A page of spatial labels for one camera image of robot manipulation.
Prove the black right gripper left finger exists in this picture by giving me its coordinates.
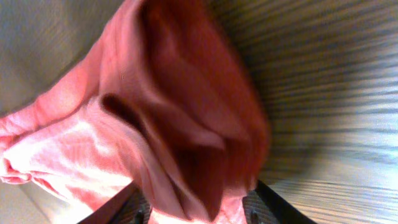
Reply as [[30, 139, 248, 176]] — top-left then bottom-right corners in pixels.
[[78, 183, 152, 224]]

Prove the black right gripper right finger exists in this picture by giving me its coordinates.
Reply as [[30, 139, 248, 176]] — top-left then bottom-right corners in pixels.
[[242, 180, 316, 224]]

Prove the orange printed t-shirt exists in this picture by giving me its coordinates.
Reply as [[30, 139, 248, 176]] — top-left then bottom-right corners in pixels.
[[1, 1, 270, 223]]

